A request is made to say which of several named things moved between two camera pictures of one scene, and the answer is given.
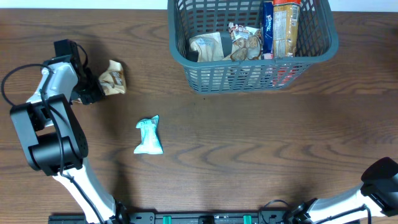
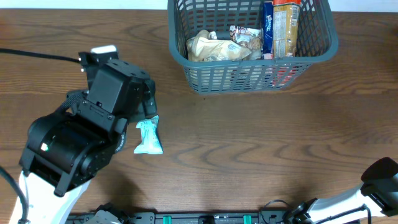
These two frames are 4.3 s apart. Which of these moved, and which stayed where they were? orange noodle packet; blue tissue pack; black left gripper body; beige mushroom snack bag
Moved: black left gripper body
Stayed: blue tissue pack; beige mushroom snack bag; orange noodle packet
